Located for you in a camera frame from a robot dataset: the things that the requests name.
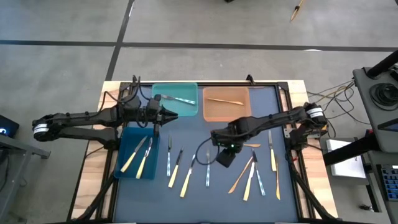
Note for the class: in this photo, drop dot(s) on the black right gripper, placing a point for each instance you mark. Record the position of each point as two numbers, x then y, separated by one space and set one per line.
230 137

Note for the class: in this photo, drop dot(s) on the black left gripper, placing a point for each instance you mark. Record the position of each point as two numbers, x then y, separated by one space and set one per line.
150 113

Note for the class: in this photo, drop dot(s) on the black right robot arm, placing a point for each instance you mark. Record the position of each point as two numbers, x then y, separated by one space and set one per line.
280 119

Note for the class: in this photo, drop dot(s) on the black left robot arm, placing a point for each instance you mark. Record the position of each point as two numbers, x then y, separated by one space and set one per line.
77 116

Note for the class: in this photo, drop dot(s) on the teal plastic bin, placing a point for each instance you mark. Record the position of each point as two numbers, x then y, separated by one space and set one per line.
183 109

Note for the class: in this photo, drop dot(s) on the orange plastic bin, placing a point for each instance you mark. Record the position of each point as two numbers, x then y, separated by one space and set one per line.
227 113

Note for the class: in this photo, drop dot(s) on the dark blue plastic bin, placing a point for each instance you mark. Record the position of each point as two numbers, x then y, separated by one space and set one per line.
124 146

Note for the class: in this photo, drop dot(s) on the yellow clamp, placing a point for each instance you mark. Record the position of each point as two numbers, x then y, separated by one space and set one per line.
324 127

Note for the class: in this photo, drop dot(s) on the white box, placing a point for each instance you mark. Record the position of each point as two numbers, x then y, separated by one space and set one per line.
342 168

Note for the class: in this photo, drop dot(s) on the black slanted bar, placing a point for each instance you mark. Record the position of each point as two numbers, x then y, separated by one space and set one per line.
351 149

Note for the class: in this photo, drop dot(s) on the yellow stick tool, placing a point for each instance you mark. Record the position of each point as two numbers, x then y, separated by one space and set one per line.
296 12

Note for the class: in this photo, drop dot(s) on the grey equipment cart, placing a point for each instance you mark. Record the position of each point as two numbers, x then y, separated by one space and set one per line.
367 102

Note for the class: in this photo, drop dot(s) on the grey side table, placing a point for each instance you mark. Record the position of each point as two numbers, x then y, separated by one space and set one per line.
15 146

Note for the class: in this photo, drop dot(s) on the keypad with blue keys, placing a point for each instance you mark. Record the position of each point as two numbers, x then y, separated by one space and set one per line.
391 183

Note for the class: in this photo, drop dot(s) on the black cart pole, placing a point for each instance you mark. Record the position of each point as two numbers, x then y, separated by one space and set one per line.
384 64

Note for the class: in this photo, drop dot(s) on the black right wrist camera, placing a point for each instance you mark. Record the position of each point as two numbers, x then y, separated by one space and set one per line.
225 158

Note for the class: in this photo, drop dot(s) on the black aluminium table frame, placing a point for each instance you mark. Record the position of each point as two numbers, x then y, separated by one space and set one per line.
200 83

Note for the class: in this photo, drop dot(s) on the black frame clamp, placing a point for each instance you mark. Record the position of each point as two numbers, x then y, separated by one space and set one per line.
134 78
249 78

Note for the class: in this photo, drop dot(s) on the silver metal bracket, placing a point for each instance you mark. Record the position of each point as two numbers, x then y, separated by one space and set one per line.
287 132

